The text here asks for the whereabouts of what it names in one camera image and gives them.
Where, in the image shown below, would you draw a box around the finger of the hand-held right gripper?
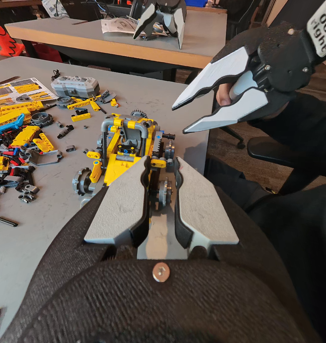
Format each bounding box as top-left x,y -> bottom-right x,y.
171,46 -> 251,111
182,88 -> 268,134

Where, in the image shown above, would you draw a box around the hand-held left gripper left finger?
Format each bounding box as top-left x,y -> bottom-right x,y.
84,155 -> 151,248

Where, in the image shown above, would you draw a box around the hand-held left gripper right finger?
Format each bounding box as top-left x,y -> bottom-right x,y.
174,157 -> 240,255

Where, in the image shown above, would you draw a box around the yellow toy brick vehicle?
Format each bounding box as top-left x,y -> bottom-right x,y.
72,108 -> 177,212

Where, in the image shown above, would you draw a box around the person's right forearm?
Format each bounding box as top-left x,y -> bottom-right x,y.
249,91 -> 326,153

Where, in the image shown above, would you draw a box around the grey desk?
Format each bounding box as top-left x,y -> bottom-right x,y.
0,56 -> 214,343

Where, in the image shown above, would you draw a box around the person's right hand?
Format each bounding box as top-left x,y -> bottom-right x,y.
216,83 -> 234,106

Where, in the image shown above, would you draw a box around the black office chair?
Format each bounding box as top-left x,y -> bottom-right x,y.
219,126 -> 326,195

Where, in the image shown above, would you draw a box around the idle grey-fingered gripper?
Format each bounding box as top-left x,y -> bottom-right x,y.
133,0 -> 187,50

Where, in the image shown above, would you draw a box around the grey curved brick panel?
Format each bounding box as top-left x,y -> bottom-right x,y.
29,150 -> 63,166

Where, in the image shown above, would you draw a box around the black brick connector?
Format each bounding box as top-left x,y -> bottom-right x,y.
57,125 -> 74,139

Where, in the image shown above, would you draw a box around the person's legs in black pants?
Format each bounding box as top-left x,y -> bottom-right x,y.
204,157 -> 326,343

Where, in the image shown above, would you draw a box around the white line-drawing paper sheet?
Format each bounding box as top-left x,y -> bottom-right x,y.
101,17 -> 142,35

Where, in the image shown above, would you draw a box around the long yellow brick beam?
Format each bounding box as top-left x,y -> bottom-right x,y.
67,97 -> 102,110

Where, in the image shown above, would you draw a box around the pile of loose toy bricks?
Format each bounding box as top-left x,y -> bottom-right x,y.
0,99 -> 64,212

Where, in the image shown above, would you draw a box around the dark grey wheel hub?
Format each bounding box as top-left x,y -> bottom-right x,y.
31,112 -> 55,126

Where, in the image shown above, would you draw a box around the grey toy battery box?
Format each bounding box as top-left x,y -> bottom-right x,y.
50,76 -> 101,97

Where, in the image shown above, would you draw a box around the blue toy brick beam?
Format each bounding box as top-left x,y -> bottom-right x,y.
0,113 -> 25,137

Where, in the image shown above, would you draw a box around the wood-edged grey table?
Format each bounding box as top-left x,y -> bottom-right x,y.
5,5 -> 228,69

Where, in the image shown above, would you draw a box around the yellow printed instruction booklet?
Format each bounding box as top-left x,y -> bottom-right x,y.
0,77 -> 59,109

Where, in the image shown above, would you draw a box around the white printed leaflet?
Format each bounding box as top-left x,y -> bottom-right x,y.
42,0 -> 69,18

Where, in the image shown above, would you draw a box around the orange traffic cone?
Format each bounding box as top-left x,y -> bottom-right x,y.
0,25 -> 25,57

